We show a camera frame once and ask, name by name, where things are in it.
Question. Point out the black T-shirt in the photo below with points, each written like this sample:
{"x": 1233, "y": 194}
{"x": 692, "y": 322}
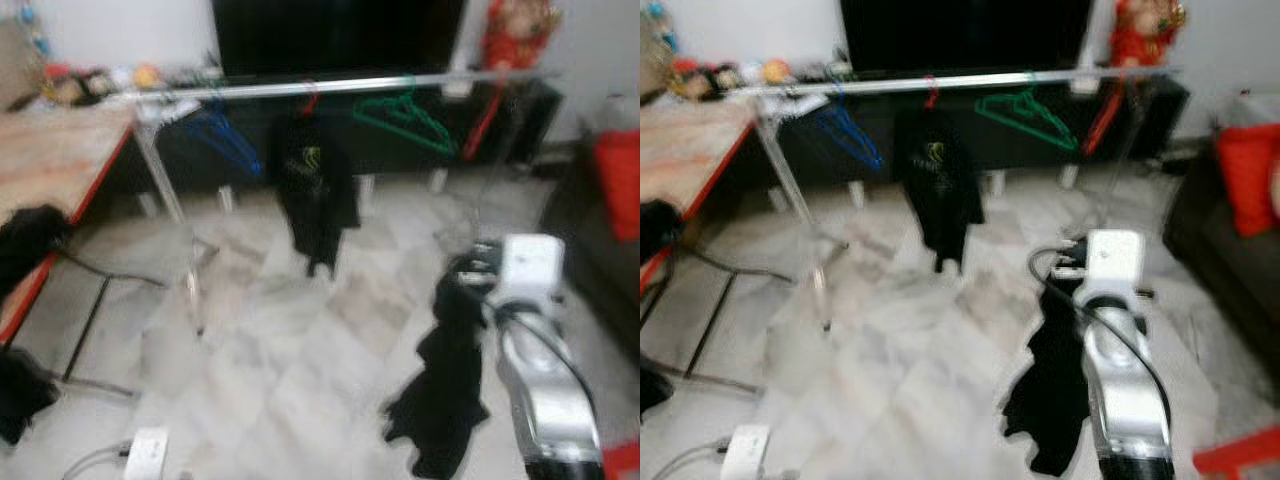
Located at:
{"x": 655, "y": 225}
{"x": 445, "y": 390}
{"x": 940, "y": 190}
{"x": 1050, "y": 400}
{"x": 315, "y": 190}
{"x": 30, "y": 245}

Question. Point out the green plastic hanger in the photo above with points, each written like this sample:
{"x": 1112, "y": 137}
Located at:
{"x": 1030, "y": 108}
{"x": 405, "y": 110}

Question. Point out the blue plastic hanger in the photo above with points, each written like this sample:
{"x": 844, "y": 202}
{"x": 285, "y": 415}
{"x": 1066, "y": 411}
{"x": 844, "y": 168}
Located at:
{"x": 850, "y": 130}
{"x": 225, "y": 135}

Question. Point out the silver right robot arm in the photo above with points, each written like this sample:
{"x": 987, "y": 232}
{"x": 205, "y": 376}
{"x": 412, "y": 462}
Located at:
{"x": 1125, "y": 390}
{"x": 545, "y": 390}

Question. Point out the red plastic hanger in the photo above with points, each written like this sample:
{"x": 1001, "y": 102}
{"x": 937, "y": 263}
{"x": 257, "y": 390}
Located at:
{"x": 932, "y": 95}
{"x": 485, "y": 125}
{"x": 1108, "y": 120}
{"x": 310, "y": 100}

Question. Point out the dark brown sofa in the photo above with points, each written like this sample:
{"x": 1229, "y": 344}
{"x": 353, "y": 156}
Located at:
{"x": 585, "y": 250}
{"x": 1220, "y": 260}

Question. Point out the black low TV cabinet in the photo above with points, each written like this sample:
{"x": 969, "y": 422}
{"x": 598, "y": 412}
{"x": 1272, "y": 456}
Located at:
{"x": 530, "y": 120}
{"x": 1150, "y": 120}

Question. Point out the red cushion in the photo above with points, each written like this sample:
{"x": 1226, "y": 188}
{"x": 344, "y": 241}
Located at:
{"x": 1245, "y": 180}
{"x": 620, "y": 185}

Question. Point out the red Buddha statue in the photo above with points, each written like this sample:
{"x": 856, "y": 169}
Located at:
{"x": 515, "y": 40}
{"x": 1140, "y": 40}

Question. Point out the marble folding table red edge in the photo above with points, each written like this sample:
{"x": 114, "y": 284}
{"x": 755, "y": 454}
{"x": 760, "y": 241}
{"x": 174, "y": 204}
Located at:
{"x": 685, "y": 150}
{"x": 50, "y": 160}

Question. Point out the red stool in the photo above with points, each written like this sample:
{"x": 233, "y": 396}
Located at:
{"x": 622, "y": 462}
{"x": 1240, "y": 452}

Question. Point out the silver metal clothes rack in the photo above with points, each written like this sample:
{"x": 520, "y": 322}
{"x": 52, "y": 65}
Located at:
{"x": 300, "y": 88}
{"x": 900, "y": 86}

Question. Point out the black television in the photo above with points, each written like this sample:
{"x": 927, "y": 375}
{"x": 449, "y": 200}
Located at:
{"x": 965, "y": 35}
{"x": 340, "y": 35}

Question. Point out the light wood cabinet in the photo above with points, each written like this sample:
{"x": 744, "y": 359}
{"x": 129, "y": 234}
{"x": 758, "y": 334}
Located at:
{"x": 20, "y": 70}
{"x": 655, "y": 60}

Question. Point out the orange round doll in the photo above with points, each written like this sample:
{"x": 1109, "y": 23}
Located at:
{"x": 776, "y": 72}
{"x": 147, "y": 76}

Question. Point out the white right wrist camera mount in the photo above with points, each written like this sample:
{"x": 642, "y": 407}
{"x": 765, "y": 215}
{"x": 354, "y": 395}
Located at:
{"x": 530, "y": 265}
{"x": 1113, "y": 260}

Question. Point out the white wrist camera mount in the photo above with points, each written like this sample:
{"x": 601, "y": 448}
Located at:
{"x": 745, "y": 452}
{"x": 530, "y": 265}
{"x": 148, "y": 455}
{"x": 1113, "y": 260}

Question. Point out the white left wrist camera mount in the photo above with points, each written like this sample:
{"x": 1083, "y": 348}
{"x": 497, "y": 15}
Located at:
{"x": 745, "y": 452}
{"x": 148, "y": 455}

